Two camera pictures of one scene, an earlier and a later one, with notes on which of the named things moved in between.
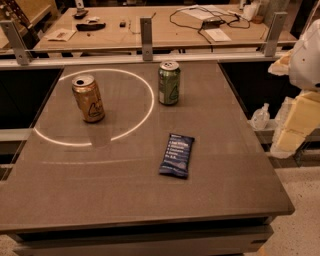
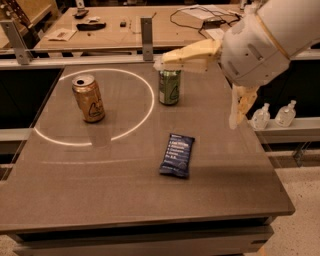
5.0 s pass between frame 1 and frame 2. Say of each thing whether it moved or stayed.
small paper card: stayed
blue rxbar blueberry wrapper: stayed
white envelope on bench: stayed
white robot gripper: moved
